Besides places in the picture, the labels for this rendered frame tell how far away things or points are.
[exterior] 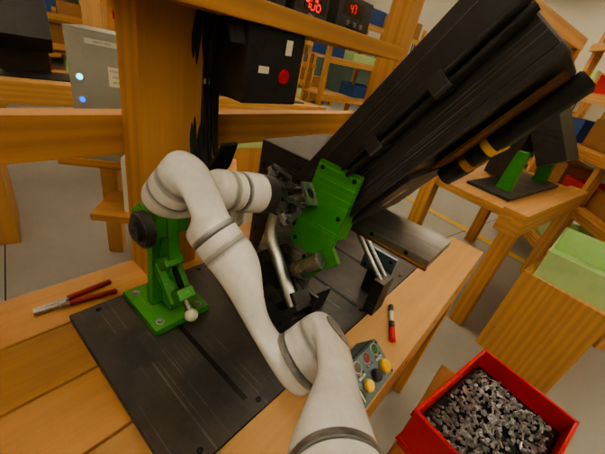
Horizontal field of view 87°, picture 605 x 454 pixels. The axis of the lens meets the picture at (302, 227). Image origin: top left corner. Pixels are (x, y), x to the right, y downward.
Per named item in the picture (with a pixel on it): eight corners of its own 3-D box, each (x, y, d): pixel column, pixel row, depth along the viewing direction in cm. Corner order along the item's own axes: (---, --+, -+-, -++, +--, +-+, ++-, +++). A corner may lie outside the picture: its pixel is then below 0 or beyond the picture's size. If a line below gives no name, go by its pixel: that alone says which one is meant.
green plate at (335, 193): (341, 260, 78) (377, 180, 72) (324, 264, 72) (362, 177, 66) (307, 238, 84) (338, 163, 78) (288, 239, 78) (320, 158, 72)
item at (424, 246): (446, 249, 83) (451, 240, 82) (424, 272, 72) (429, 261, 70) (329, 190, 103) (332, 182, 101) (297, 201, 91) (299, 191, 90)
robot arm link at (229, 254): (201, 251, 52) (241, 220, 51) (301, 379, 53) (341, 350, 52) (176, 262, 42) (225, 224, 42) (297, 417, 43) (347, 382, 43)
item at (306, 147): (343, 240, 117) (371, 150, 101) (287, 269, 95) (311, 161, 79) (306, 218, 126) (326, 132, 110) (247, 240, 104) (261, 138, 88)
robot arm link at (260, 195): (225, 185, 65) (200, 182, 60) (265, 162, 59) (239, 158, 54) (236, 228, 64) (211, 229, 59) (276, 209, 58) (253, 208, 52)
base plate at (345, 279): (434, 254, 126) (436, 249, 125) (176, 493, 47) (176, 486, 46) (348, 209, 147) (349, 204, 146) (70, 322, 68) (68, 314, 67)
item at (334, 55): (392, 143, 719) (431, 27, 608) (309, 144, 570) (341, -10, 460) (374, 136, 753) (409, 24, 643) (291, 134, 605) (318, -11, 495)
